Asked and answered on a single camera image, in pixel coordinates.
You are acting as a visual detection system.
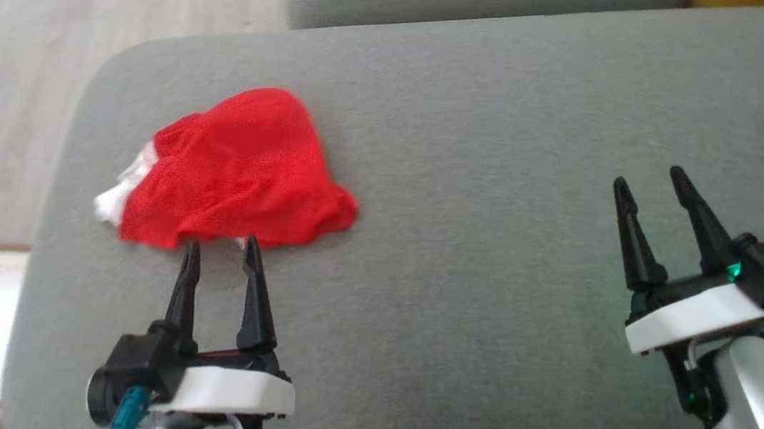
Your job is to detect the red mesh shorts white waistband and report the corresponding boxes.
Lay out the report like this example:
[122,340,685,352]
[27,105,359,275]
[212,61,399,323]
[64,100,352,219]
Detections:
[83,79,362,270]

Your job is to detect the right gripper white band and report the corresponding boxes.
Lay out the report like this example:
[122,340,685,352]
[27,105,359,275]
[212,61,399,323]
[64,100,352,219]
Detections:
[607,156,764,358]

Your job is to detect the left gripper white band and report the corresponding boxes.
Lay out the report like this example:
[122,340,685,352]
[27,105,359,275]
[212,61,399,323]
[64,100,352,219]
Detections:
[134,232,298,429]

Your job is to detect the grey fabric sofa seat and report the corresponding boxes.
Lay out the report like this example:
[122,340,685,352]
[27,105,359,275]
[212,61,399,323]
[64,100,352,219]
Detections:
[0,0,764,429]

